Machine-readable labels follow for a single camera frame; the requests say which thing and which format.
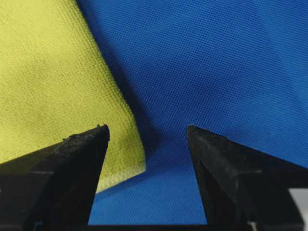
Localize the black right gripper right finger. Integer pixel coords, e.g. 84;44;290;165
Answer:
186;125;308;231

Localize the blue table cloth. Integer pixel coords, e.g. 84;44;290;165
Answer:
78;0;308;225

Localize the yellow-green microfiber towel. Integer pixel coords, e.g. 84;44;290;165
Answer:
0;0;146;192

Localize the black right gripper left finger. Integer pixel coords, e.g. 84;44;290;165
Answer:
0;125;110;231

